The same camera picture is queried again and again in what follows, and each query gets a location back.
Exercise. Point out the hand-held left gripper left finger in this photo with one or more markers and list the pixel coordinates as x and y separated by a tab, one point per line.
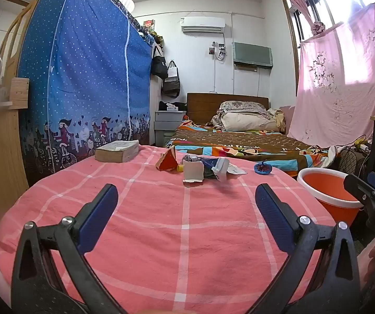
97	216

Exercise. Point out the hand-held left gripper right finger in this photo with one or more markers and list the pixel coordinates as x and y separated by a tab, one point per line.
274	216

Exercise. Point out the orange bucket with white rim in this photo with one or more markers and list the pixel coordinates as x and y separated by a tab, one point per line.
324	183

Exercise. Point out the blue cloth ball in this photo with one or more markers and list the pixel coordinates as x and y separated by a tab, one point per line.
262	168

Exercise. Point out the white paper scrap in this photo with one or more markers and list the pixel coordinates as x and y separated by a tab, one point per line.
236	170

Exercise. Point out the blue wrapper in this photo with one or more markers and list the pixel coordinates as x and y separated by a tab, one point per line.
208	166

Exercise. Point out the orange torn paper carton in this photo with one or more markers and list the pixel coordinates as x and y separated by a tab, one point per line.
167	163

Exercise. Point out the white cardboard box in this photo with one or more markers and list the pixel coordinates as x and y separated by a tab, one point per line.
192	171

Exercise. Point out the white tissue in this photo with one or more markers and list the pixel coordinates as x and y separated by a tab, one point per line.
190	158

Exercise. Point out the black mesh fan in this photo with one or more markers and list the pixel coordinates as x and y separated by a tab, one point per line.
349	163

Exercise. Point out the white power strip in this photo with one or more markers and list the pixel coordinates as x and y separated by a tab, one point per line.
364	144

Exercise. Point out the thick old book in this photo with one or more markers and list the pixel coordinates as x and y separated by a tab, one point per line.
117	152

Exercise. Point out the bed with colourful blanket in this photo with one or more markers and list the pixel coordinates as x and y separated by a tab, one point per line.
239	144

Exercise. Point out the folded cream quilt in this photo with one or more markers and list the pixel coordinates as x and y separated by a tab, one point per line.
249	121

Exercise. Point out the hanging pink embroidered sheet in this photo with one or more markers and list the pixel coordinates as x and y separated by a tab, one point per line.
338	88

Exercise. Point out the grey nightstand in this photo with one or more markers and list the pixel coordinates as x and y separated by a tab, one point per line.
168	124

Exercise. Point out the floral pillow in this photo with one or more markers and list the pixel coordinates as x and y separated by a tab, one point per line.
239	105

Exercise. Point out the wooden headboard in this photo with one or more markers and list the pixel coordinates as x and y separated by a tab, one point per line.
204	104

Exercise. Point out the white tissue box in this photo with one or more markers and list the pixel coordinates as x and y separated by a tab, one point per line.
172	107

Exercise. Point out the black cloth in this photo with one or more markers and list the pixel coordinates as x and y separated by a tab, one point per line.
182	106

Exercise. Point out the dark tote bag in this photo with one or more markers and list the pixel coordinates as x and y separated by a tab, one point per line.
171	83

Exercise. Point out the blue dotted fabric wardrobe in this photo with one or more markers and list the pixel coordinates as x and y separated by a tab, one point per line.
76	55

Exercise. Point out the black handbag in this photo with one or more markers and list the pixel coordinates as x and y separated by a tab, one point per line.
159	65

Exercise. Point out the red decoration card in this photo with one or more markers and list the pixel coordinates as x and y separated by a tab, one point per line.
149	23

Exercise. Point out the white air conditioner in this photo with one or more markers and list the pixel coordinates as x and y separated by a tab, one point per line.
202	23

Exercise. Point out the green covered wall unit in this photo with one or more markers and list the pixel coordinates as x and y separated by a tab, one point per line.
253	54

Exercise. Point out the wooden ladder frame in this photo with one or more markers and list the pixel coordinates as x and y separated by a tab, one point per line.
12	36

